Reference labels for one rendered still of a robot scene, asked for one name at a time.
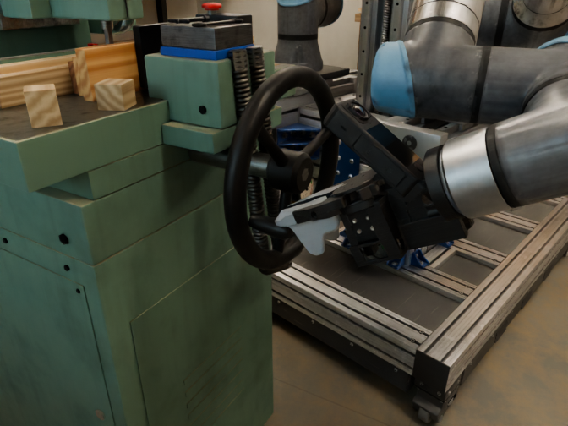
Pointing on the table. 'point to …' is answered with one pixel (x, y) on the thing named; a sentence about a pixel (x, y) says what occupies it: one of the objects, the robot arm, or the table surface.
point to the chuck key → (190, 19)
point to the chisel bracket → (97, 10)
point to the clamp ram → (146, 46)
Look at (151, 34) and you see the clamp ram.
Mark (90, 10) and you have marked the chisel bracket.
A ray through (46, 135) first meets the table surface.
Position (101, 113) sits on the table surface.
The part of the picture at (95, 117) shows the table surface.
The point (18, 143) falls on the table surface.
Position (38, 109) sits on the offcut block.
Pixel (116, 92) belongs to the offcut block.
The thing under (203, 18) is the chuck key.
